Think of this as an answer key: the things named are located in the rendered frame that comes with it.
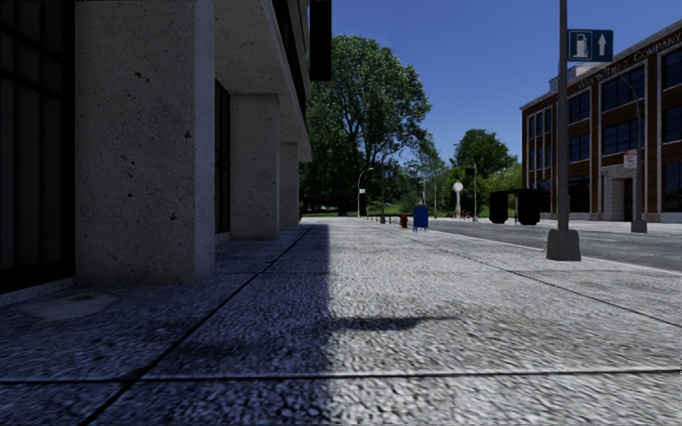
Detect sign on a post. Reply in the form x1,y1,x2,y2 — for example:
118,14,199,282
545,0,615,262
378,168,396,225

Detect grey street lamp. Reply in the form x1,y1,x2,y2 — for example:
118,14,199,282
617,74,648,234
356,167,375,219

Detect pale concrete building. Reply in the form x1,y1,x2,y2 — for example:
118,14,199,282
0,0,334,308

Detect trees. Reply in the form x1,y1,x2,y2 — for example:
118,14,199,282
299,34,523,218

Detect red brick building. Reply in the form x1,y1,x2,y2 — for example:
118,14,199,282
519,20,682,225

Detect black bus shelter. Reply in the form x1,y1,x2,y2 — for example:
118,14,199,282
488,188,542,226

